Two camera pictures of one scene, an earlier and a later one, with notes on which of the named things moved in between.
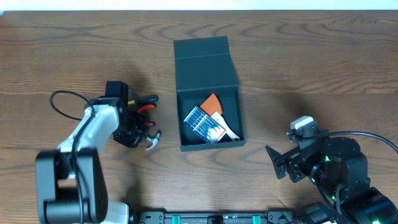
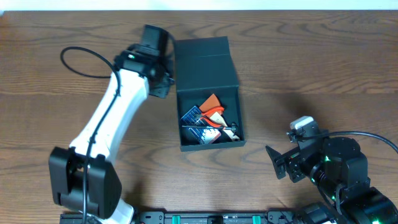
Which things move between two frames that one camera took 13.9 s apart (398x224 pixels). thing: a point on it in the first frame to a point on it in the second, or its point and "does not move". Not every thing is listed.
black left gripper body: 131,134 to 162,88
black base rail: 161,217 does not move
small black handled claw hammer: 154,140 to 233,126
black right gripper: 293,162 does not move
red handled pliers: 145,107 to 206,116
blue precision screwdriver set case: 204,126 does not move
